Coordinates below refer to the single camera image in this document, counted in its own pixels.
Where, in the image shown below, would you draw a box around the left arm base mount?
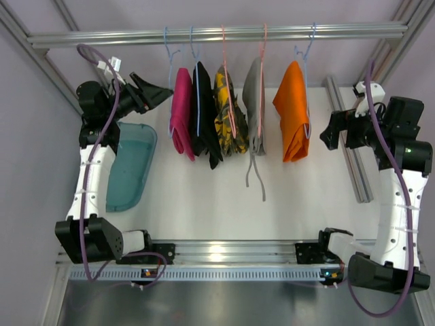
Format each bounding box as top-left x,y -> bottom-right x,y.
117,241 -> 176,285

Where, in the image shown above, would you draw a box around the pink trousers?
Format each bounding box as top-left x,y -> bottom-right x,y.
169,67 -> 195,162

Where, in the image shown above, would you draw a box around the blue hanger with orange trousers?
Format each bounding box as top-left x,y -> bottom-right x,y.
294,22 -> 317,140

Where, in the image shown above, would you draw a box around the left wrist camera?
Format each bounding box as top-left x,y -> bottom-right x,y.
97,56 -> 122,81

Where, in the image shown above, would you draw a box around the teal plastic bin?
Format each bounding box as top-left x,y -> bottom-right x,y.
106,122 -> 158,213

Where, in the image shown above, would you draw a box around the grey trousers with drawstrings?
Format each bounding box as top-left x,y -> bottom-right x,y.
242,56 -> 266,202

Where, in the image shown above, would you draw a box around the orange trousers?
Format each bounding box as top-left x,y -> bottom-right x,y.
273,60 -> 309,162

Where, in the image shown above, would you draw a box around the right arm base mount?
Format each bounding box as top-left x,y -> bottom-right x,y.
294,228 -> 353,288

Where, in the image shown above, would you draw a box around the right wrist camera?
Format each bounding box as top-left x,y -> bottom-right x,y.
353,81 -> 385,117

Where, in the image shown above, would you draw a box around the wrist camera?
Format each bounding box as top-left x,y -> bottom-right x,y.
97,56 -> 122,81
353,81 -> 385,117

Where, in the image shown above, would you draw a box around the light blue wire hanger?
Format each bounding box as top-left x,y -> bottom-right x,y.
163,26 -> 184,139

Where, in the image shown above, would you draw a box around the aluminium hanging rail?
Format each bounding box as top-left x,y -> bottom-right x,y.
27,22 -> 408,49

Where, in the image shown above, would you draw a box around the pink hanger with camouflage trousers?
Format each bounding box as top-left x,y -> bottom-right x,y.
221,24 -> 237,139

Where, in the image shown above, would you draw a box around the slotted grey cable duct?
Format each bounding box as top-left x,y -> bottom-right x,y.
67,265 -> 327,281

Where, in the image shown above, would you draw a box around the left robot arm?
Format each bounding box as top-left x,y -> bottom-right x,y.
55,73 -> 173,264

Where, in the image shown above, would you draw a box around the pink hanger with grey trousers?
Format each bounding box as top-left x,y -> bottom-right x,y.
258,23 -> 268,137

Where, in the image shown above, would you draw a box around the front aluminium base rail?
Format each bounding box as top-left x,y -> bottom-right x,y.
56,239 -> 422,268

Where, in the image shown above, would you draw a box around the black trousers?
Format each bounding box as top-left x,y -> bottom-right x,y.
189,61 -> 223,170

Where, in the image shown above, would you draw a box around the camouflage trousers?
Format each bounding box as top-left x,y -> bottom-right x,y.
213,65 -> 249,157

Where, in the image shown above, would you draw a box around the blue hanger with black trousers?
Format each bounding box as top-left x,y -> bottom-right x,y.
189,26 -> 201,137

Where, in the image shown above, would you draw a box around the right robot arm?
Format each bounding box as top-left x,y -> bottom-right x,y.
319,96 -> 433,293

